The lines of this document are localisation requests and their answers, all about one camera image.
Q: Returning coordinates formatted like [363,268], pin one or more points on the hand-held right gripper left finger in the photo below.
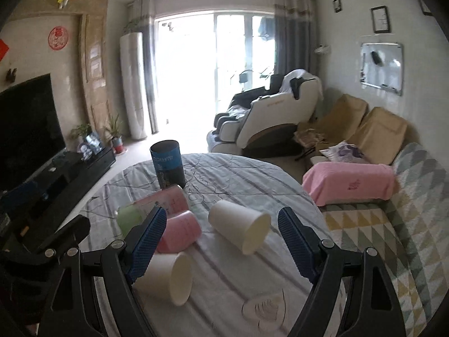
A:
[145,249]

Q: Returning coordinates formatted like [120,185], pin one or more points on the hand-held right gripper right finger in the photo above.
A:
[298,245]

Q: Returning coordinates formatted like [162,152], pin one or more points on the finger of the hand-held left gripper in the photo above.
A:
[19,193]
[66,233]

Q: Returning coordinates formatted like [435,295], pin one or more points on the white cup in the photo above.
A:
[238,224]
[168,277]

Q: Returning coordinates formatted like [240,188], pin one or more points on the green cup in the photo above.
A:
[128,219]

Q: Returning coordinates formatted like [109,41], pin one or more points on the plain pink cup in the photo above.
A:
[182,231]

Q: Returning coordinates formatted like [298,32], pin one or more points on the printed pink cup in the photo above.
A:
[170,200]

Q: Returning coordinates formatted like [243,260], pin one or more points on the dark blue cup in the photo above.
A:
[166,165]

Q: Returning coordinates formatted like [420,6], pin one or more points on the black television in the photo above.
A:
[28,130]

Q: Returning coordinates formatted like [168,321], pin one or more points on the black television stand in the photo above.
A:
[91,165]

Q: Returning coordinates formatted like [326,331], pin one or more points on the pink towel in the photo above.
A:
[347,182]

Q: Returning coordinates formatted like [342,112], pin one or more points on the small green potted plant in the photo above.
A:
[80,131]

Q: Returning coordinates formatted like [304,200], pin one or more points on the sofa with patterned cover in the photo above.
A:
[393,238]

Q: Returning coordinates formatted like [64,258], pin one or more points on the purple floral pillow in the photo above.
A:
[342,152]

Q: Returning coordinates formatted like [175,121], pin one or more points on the brown bag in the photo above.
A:
[308,136]

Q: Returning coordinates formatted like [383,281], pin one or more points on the potted plant in pink pot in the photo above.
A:
[115,133]

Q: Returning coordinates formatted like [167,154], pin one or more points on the white massage chair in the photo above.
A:
[266,119]

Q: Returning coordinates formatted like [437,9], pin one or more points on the beige sofa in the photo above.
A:
[375,130]

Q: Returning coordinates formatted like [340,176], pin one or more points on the white standing air conditioner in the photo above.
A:
[134,84]

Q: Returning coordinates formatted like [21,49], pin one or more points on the grey curtain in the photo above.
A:
[143,24]
[298,31]

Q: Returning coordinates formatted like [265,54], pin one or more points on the table photo frame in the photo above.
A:
[92,142]

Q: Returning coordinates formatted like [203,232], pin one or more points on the red wall paper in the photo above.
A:
[3,51]

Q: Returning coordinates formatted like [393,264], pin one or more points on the red round wall decoration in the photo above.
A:
[58,37]

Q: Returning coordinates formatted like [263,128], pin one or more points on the wall whiteboard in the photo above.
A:
[382,68]

